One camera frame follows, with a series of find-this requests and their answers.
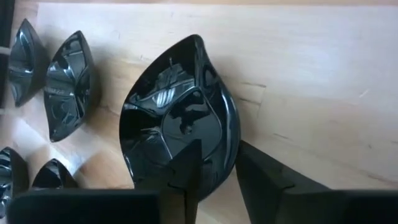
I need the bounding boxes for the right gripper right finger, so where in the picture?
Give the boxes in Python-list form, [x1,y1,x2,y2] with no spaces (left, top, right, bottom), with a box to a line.
[235,139,398,224]

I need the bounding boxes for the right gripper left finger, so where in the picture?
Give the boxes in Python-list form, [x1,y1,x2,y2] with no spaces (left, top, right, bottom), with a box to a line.
[6,139,203,224]

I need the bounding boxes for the black leaf shaped mini plate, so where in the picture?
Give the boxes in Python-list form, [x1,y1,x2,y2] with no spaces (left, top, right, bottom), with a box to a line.
[7,18,48,108]
[0,146,29,218]
[119,34,242,202]
[30,158,79,190]
[43,30,95,142]

